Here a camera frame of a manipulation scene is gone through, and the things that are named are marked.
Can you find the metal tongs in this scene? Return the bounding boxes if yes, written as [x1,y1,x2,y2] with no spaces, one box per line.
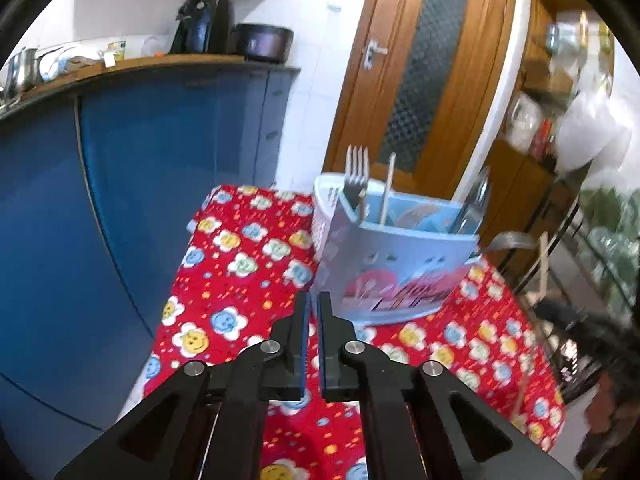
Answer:
[446,165,492,237]

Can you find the wooden chopstick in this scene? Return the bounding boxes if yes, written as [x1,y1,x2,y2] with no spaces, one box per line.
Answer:
[536,231,550,303]

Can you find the small green carton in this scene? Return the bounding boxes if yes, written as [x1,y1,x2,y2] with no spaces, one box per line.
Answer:
[104,40,126,68]

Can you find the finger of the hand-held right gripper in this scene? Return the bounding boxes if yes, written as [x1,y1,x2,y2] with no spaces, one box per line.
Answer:
[535,299,583,333]

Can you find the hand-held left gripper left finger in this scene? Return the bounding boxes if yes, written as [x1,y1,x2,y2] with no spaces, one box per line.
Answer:
[54,291,312,480]

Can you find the metal door handle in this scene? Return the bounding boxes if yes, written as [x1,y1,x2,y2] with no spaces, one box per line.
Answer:
[363,38,389,71]

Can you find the red smiley flower tablecloth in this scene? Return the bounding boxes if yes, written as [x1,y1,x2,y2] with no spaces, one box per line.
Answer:
[117,184,566,480]

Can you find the bag of green vegetables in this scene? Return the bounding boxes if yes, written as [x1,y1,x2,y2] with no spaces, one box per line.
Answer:
[580,170,640,311]

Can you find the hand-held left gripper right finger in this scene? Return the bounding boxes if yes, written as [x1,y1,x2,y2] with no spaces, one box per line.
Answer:
[317,291,573,480]

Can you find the metal cup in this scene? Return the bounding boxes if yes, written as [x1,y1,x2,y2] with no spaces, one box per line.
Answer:
[1,46,42,100]

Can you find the dark rice cooker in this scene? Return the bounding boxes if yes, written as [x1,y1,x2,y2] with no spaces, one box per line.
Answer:
[231,23,295,65]

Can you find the wooden shelf cabinet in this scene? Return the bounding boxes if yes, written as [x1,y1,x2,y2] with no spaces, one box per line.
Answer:
[480,0,618,271]

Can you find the light blue utensil box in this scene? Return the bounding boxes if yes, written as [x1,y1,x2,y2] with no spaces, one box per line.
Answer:
[311,172,482,327]

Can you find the black metal rack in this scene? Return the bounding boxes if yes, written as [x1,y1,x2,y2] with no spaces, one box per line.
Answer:
[512,170,640,411]

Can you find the wooden door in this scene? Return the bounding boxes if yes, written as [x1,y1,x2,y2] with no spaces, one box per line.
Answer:
[322,0,518,201]

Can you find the blue counter cabinet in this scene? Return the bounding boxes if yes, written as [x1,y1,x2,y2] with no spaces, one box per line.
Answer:
[0,52,302,461]

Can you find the white plastic bag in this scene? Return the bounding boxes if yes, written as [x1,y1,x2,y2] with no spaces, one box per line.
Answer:
[556,91,632,172]

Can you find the red bottles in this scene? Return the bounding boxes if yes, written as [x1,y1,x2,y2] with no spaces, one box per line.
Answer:
[530,119,558,158]

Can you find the metal fork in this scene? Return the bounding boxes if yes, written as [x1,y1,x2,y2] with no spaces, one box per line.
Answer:
[344,145,372,213]

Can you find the black air fryer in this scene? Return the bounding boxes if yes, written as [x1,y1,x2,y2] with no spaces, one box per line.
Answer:
[169,0,236,55]

